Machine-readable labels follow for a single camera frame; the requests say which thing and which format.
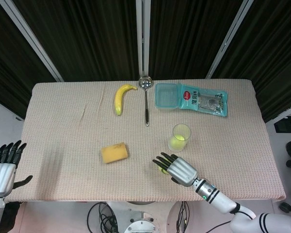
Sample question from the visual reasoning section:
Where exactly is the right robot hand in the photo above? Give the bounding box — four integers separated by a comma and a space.
152, 152, 198, 187

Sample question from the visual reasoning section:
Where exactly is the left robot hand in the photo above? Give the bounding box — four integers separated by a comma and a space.
0, 140, 33, 198

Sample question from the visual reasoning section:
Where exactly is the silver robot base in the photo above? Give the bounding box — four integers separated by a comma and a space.
123, 210, 161, 233

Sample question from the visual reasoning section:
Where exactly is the clear cup yellow liquid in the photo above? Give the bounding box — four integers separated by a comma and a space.
168, 123, 192, 152

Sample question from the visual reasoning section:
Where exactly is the clear container with teal lid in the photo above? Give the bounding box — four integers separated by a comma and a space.
155, 83, 181, 111

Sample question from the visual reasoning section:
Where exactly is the beige waffle-weave tablecloth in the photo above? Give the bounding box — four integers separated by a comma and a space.
4, 82, 287, 202

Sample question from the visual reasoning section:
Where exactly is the yellow sponge with green base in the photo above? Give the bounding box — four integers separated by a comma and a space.
101, 142, 129, 165

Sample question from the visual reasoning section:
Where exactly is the teal snack bag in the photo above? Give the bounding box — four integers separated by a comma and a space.
178, 84, 228, 118

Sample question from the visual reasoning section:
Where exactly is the yellow banana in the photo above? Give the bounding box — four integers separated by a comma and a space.
114, 83, 138, 116

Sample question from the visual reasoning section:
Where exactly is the stainless steel ladle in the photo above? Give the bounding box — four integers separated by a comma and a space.
138, 75, 153, 127

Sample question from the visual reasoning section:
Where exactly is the black caster wheel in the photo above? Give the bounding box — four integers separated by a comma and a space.
279, 202, 291, 214

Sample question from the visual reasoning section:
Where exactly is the dark monitor screen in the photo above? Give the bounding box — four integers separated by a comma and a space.
273, 116, 291, 133

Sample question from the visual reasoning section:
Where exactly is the dark pleated curtain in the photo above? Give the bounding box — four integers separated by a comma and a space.
0, 0, 291, 122

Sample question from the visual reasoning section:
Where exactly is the black cable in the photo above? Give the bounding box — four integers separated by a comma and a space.
87, 201, 119, 233

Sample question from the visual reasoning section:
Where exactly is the white frame post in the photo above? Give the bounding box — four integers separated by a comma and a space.
205, 0, 250, 80
135, 0, 150, 80
0, 0, 65, 82

